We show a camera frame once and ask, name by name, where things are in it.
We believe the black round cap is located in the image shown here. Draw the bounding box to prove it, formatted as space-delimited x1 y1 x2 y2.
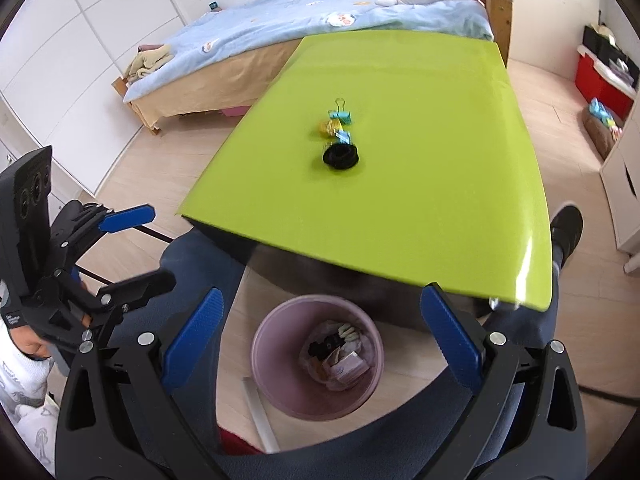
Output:
322 143 359 170

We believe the yellow tape roll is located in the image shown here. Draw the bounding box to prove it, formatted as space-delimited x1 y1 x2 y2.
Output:
319 119 343 138

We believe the blue binder clip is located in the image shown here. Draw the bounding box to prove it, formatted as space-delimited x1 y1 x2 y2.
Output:
334 130 352 145

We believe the teal binder clip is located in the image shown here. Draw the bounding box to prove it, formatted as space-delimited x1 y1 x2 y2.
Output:
329 98 352 125

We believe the pink trash bin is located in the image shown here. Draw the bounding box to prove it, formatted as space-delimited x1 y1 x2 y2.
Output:
250 295 385 422

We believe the person's left hand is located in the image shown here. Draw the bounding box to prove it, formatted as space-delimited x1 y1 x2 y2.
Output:
1 307 56 363

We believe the black shoe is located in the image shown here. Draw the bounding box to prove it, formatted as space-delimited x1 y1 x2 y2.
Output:
550 203 584 268

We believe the beige folded towel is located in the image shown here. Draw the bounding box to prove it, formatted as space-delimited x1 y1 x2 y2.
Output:
122 44 174 84

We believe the pink box under bed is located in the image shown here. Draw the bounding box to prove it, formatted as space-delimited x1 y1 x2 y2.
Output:
220 106 250 117

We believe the white wardrobe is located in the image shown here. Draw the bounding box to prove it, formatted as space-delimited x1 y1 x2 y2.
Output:
1 0 183 194

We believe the bed with blue blanket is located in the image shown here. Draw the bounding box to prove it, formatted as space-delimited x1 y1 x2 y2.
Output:
112 0 513 132

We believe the green topped table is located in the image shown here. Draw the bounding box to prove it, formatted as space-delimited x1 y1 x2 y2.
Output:
180 29 552 330

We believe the white drawer unit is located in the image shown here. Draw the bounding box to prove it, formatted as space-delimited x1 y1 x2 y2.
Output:
600 100 640 275

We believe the brown pet bed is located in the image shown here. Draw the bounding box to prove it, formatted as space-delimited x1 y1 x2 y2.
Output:
582 101 622 160

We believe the red storage box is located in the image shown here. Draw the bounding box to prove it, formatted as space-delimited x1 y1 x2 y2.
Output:
575 44 637 120

